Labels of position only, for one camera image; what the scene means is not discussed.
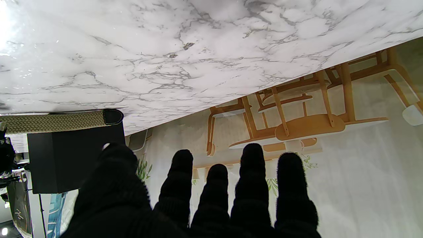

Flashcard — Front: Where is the printed room backdrop cloth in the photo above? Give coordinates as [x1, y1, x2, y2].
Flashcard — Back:
[46, 36, 423, 238]

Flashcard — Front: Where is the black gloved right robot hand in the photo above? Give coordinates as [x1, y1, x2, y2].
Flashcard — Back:
[0, 122, 15, 174]

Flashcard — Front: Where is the black belt storage box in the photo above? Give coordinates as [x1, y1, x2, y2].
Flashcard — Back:
[27, 114, 126, 194]

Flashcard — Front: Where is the beige woven belt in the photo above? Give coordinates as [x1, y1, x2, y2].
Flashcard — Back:
[0, 109, 124, 134]

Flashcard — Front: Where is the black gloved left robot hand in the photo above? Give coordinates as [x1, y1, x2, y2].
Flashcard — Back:
[61, 143, 322, 238]

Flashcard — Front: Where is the black light stand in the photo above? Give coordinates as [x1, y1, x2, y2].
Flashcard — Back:
[25, 188, 47, 238]

